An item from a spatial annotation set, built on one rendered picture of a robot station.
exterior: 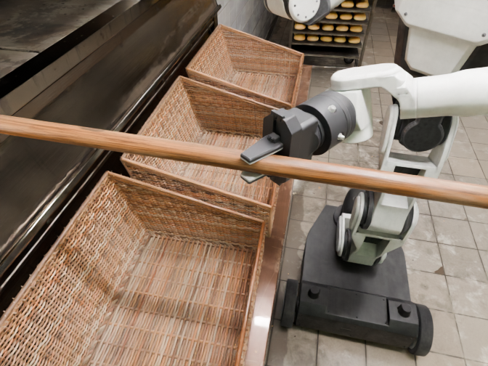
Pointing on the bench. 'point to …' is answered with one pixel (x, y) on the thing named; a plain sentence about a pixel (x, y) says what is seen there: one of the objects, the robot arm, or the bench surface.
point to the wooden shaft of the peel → (192, 153)
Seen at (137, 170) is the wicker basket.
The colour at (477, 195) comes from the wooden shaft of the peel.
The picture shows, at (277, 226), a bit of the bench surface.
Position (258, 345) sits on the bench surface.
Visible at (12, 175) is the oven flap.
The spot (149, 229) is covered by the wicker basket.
